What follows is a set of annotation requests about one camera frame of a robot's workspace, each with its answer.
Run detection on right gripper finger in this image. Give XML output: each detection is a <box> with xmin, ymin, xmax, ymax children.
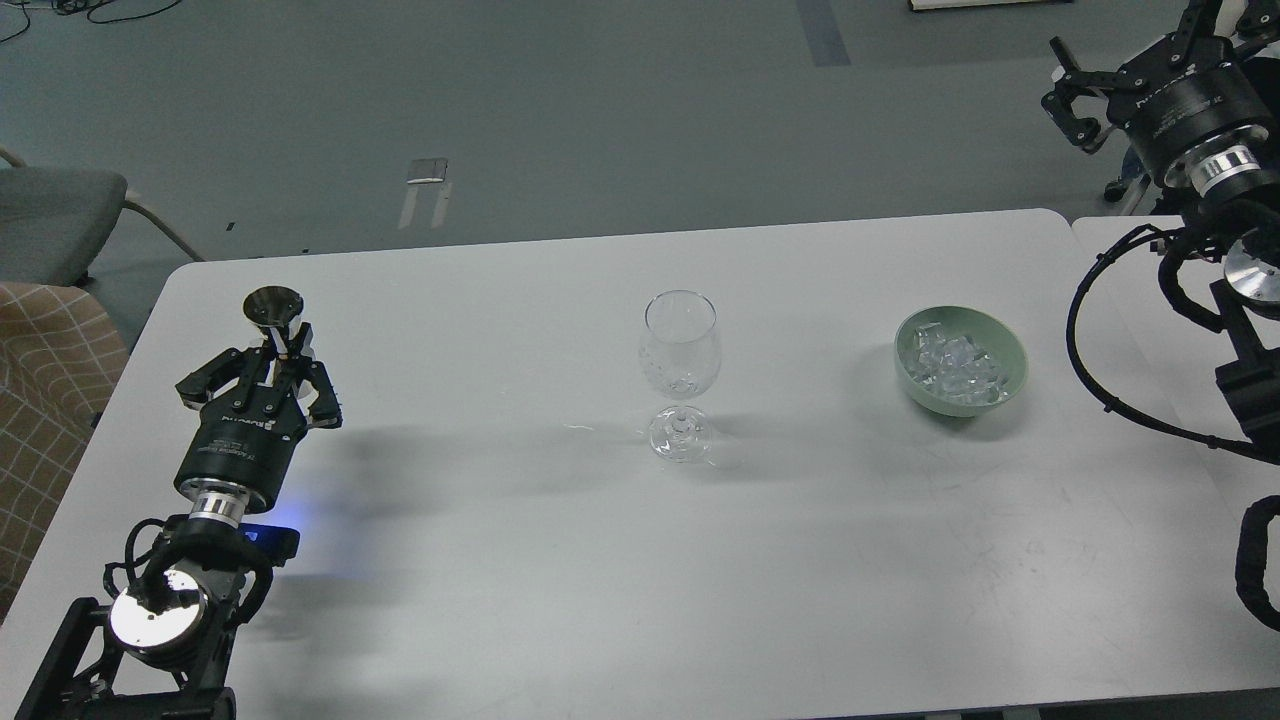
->
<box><xmin>1130</xmin><ymin>1</ymin><xmax>1245</xmax><ymax>76</ymax></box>
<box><xmin>1041</xmin><ymin>36</ymin><xmax>1140</xmax><ymax>152</ymax></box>

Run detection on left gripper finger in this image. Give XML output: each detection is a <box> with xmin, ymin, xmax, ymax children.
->
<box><xmin>175</xmin><ymin>345</ymin><xmax>276</xmax><ymax>409</ymax></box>
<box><xmin>270</xmin><ymin>322</ymin><xmax>343</xmax><ymax>430</ymax></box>

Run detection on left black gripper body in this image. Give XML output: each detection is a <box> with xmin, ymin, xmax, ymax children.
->
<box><xmin>173</xmin><ymin>386</ymin><xmax>307</xmax><ymax>514</ymax></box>

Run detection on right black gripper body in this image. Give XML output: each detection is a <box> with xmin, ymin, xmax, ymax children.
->
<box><xmin>1120</xmin><ymin>51</ymin><xmax>1276</xmax><ymax>196</ymax></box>

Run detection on steel double jigger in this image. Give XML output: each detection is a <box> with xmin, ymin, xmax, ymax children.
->
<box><xmin>242</xmin><ymin>284</ymin><xmax>315</xmax><ymax>364</ymax></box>

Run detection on clear ice cubes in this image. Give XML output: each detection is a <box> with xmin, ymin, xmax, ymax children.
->
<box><xmin>902</xmin><ymin>322</ymin><xmax>1010</xmax><ymax>407</ymax></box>

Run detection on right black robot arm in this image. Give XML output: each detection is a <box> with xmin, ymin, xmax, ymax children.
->
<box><xmin>1041</xmin><ymin>1</ymin><xmax>1279</xmax><ymax>465</ymax></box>

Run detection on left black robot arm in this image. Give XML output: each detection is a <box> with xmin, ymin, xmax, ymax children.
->
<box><xmin>17</xmin><ymin>313</ymin><xmax>342</xmax><ymax>719</ymax></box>

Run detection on clear wine glass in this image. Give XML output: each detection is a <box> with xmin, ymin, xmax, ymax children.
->
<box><xmin>637</xmin><ymin>290</ymin><xmax>722</xmax><ymax>462</ymax></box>

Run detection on metal floor plate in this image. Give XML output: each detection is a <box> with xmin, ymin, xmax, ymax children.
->
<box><xmin>404</xmin><ymin>158</ymin><xmax>449</xmax><ymax>184</ymax></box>

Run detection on grey chair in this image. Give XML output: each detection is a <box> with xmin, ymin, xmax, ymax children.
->
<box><xmin>1</xmin><ymin>147</ymin><xmax>206</xmax><ymax>287</ymax></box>

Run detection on green bowl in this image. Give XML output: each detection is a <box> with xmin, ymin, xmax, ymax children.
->
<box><xmin>892</xmin><ymin>305</ymin><xmax>1030</xmax><ymax>419</ymax></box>

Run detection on black floor cables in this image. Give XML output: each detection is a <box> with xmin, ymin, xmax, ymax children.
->
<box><xmin>0</xmin><ymin>0</ymin><xmax>186</xmax><ymax>41</ymax></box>

